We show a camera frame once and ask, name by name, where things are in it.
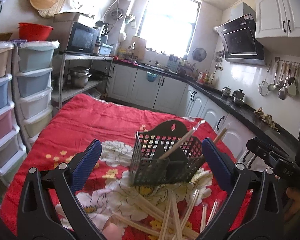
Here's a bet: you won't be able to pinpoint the right hand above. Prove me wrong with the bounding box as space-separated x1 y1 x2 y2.
284 187 300 222

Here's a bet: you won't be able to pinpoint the black countertop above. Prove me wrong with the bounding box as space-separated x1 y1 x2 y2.
112 60 299 157

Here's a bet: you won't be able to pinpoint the beige top drawer tower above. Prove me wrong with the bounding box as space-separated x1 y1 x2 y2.
0 41 27 186

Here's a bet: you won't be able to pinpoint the leaning chopsticks in basket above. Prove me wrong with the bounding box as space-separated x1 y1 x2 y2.
199 123 232 160

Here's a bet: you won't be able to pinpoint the mesh strainer hanging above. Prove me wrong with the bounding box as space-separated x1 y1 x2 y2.
258 60 273 96

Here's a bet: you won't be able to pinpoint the steel kettle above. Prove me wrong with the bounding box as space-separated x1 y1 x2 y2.
231 89 245 106

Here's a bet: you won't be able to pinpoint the chopsticks pair on blanket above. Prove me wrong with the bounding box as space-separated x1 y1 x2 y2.
129 194 199 239

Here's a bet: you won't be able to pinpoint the wrapped chopsticks in basket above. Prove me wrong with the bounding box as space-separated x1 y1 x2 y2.
159 120 206 159

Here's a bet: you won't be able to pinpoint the red floral blanket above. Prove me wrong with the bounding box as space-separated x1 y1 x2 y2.
0 93 253 240

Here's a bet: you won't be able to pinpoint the dark green utensil basket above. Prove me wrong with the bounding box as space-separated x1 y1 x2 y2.
129 120 205 186

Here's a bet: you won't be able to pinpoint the black range hood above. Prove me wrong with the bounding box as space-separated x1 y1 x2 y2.
215 14 265 66

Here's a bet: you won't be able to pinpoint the steel pot on shelf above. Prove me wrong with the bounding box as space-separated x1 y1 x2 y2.
69 66 91 88

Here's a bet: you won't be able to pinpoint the metal shelf rack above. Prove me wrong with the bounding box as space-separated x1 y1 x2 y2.
51 53 113 109

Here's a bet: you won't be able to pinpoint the white lower cabinets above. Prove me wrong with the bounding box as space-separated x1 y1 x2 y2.
107 63 266 171

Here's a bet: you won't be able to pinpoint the white upper cabinet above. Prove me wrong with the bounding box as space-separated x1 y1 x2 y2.
255 0 300 39

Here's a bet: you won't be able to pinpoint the blue top drawer tower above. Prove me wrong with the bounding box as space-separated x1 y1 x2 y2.
12 41 59 150

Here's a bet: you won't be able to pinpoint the black microwave oven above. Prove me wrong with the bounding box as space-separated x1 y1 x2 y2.
51 20 100 55

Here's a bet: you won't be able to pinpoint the red plastic basin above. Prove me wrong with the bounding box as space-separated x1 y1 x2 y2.
18 23 53 42

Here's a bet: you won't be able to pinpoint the window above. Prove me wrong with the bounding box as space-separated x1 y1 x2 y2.
138 0 201 56

